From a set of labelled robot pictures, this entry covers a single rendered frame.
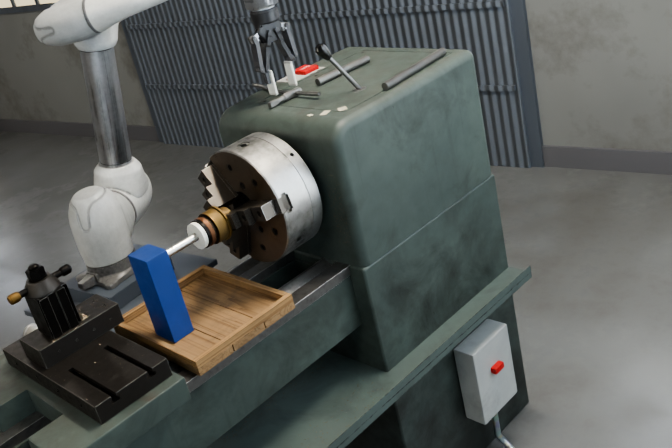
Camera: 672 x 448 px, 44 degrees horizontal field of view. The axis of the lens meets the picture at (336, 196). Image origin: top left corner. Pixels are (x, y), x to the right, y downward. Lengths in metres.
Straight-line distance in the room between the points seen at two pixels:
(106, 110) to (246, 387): 1.03
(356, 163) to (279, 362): 0.52
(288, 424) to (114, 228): 0.80
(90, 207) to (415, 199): 0.96
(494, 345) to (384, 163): 0.73
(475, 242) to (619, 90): 1.99
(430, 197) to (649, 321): 1.30
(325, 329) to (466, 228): 0.56
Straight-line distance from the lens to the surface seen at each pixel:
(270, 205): 2.00
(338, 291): 2.17
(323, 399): 2.28
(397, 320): 2.29
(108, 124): 2.65
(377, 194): 2.13
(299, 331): 2.10
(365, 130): 2.07
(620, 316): 3.36
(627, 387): 3.03
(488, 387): 2.59
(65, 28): 2.41
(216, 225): 2.02
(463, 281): 2.49
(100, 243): 2.57
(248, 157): 2.02
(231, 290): 2.17
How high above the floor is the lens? 1.90
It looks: 24 degrees down
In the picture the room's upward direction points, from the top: 14 degrees counter-clockwise
